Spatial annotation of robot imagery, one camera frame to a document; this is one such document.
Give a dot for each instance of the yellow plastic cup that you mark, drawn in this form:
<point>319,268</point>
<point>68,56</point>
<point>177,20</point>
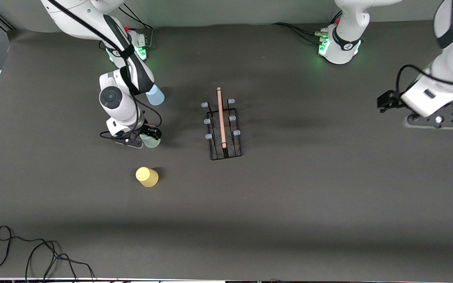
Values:
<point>147,177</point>

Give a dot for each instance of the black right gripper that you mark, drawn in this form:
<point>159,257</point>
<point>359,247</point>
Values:
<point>149,130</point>

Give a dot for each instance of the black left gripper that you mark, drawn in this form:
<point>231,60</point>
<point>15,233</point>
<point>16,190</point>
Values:
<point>393,101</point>

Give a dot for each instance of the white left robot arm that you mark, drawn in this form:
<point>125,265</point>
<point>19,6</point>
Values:
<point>342,43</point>

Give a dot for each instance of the light blue plastic cup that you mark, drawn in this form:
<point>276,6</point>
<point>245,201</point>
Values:
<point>157,97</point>

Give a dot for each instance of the pale green plastic cup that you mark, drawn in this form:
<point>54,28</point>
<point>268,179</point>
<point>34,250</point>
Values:
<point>150,142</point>

